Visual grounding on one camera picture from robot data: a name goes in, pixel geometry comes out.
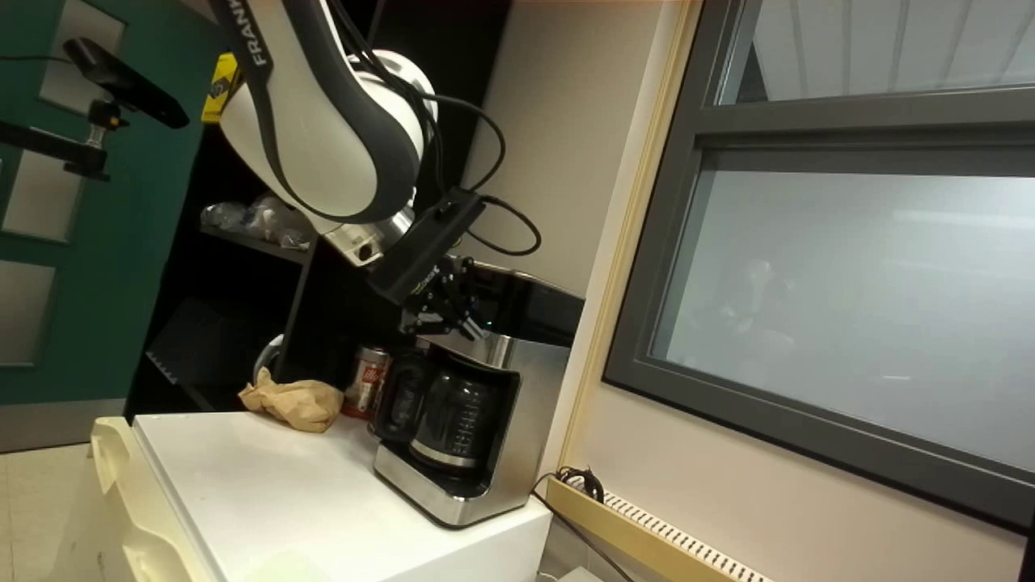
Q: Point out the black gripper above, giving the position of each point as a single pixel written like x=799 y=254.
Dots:
x=424 y=248

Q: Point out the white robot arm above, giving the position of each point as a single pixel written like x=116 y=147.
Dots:
x=325 y=118

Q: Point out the glass coffee carafe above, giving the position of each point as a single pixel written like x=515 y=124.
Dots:
x=453 y=414

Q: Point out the black steel coffee machine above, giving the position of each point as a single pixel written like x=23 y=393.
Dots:
x=529 y=423

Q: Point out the red drink can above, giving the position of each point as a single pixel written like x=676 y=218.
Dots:
x=369 y=381

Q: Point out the clear plastic bags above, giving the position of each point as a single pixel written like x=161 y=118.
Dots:
x=247 y=220

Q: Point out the black shelf unit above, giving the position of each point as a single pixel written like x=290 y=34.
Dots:
x=216 y=324

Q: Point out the white cabinet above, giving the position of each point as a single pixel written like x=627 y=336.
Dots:
x=281 y=496

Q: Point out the yellow box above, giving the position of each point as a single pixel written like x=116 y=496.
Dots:
x=220 y=93

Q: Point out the green door with panes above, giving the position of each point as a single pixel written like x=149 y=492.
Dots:
x=119 y=248

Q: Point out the grey window frame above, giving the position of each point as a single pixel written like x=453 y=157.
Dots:
x=669 y=269

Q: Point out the black stereo camera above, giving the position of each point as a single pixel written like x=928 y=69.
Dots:
x=130 y=79

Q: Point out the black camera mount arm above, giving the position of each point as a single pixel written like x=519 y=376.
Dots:
x=54 y=147

